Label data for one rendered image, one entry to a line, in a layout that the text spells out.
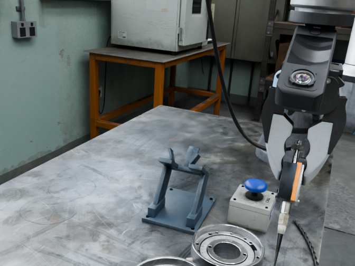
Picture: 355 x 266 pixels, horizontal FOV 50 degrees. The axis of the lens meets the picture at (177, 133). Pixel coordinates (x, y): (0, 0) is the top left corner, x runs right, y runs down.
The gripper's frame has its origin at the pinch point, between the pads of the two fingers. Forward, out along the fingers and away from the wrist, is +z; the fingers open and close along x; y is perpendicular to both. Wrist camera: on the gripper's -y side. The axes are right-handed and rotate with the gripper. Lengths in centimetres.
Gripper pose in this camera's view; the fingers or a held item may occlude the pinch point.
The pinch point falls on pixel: (291, 174)
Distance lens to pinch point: 51.3
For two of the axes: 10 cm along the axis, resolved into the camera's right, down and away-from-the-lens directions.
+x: -9.3, -1.8, 3.1
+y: 3.5, -3.0, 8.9
